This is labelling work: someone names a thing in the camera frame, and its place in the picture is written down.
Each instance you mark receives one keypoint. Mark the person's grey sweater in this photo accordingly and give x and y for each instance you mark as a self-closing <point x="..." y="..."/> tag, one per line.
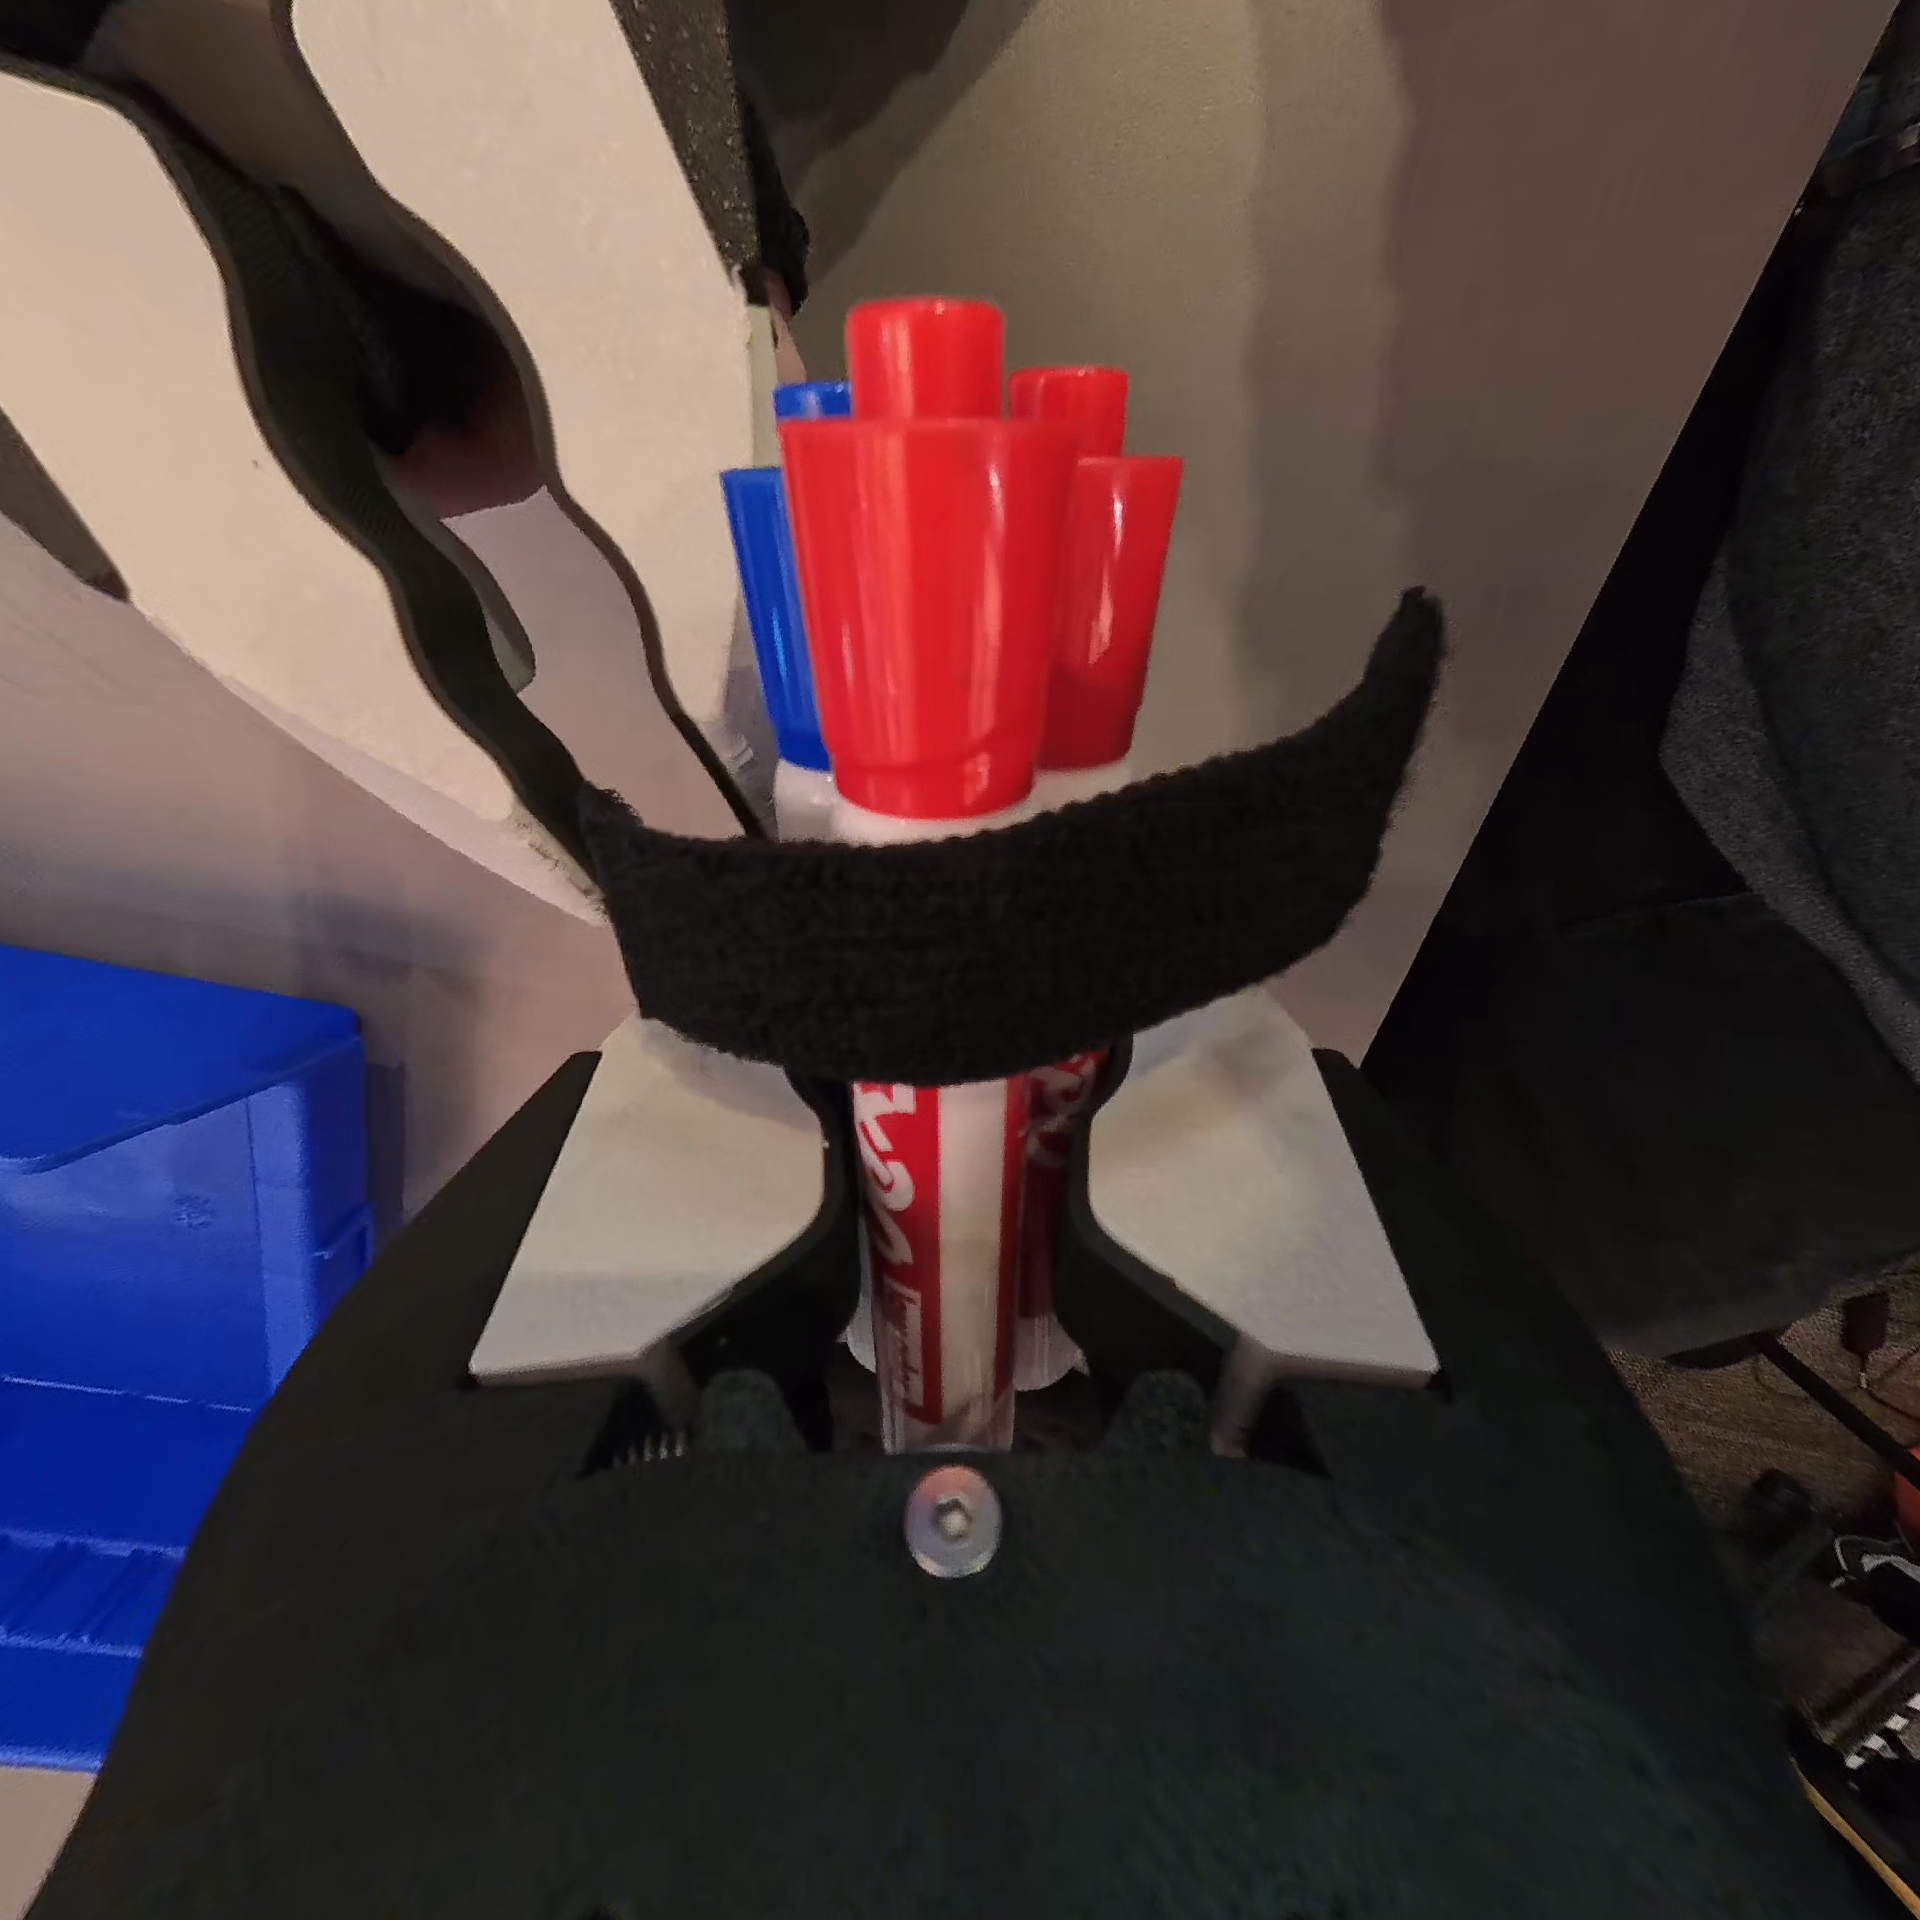
<point x="1829" y="599"/>

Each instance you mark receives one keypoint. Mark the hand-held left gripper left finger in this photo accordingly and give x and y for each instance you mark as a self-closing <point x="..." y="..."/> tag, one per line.
<point x="662" y="1202"/>

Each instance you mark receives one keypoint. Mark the blue plastic bin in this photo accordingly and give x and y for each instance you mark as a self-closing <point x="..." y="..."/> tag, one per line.
<point x="165" y="1202"/>

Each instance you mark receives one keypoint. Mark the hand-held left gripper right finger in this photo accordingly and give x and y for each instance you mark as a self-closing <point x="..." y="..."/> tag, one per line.
<point x="1275" y="1202"/>

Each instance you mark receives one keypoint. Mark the black office chair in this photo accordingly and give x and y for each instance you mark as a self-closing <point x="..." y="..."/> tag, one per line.
<point x="1622" y="1126"/>

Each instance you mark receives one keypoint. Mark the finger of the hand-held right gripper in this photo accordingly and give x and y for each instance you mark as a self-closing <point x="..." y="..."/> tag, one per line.
<point x="136" y="377"/>
<point x="599" y="271"/>

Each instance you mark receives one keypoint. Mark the red cap whiteboard marker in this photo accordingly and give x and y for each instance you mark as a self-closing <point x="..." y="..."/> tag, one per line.
<point x="1073" y="409"/>
<point x="921" y="361"/>
<point x="930" y="599"/>
<point x="1118" y="599"/>

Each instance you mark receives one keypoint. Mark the blue cap whiteboard marker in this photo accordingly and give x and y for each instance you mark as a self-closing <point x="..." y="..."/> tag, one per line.
<point x="811" y="402"/>
<point x="773" y="599"/>

